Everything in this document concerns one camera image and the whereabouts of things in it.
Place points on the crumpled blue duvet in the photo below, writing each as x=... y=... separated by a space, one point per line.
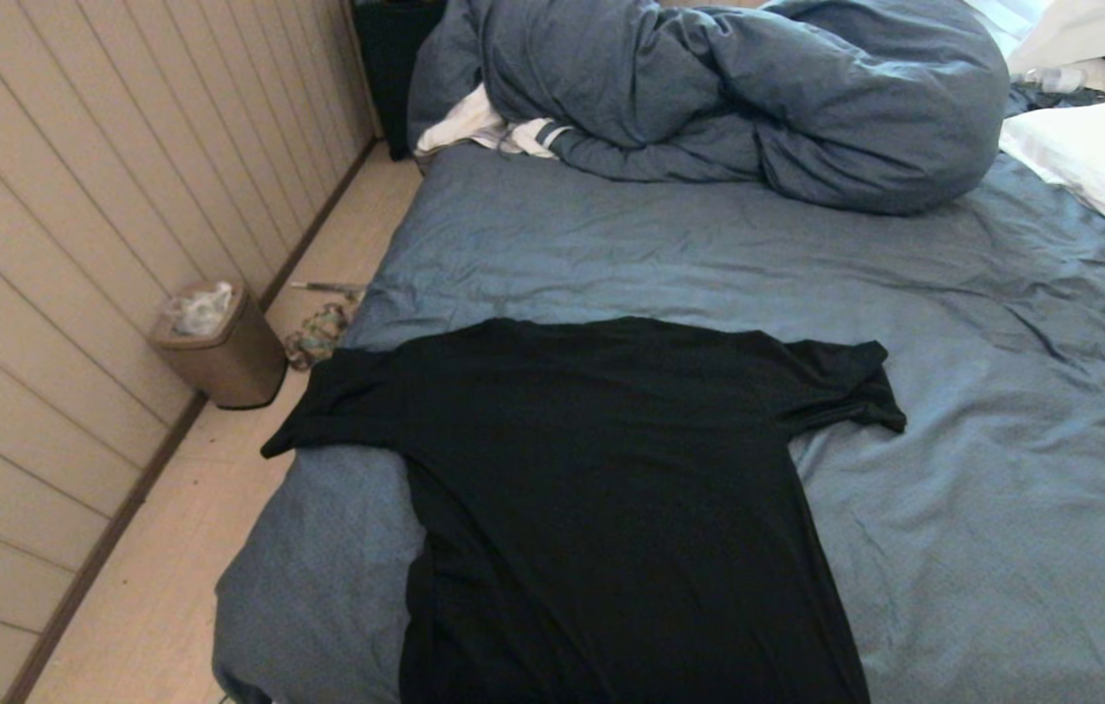
x=758 y=88

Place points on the brown trash bin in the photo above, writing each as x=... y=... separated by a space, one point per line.
x=235 y=367

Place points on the blue bed sheet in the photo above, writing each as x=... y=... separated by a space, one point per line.
x=953 y=489

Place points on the black bedside cabinet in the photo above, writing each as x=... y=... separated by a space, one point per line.
x=391 y=68

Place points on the small clutter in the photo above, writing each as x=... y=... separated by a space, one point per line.
x=316 y=337

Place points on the white plastic bin bag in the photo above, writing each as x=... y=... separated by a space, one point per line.
x=200 y=308

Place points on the dark patterned cloth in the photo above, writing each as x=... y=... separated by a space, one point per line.
x=1061 y=97

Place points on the thin metal rod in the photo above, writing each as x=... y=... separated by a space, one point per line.
x=328 y=287

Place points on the white striped garment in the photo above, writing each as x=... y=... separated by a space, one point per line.
x=469 y=122

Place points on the black t-shirt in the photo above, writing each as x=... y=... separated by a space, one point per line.
x=611 y=489

